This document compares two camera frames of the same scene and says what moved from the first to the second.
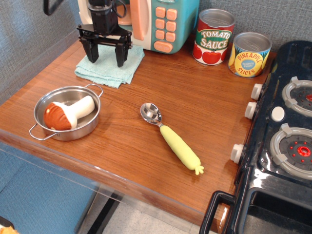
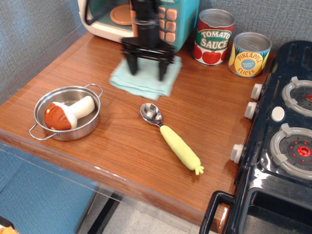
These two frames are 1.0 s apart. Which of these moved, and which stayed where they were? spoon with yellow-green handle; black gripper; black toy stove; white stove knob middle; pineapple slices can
Moved: black gripper
Stayed: spoon with yellow-green handle; pineapple slices can; black toy stove; white stove knob middle
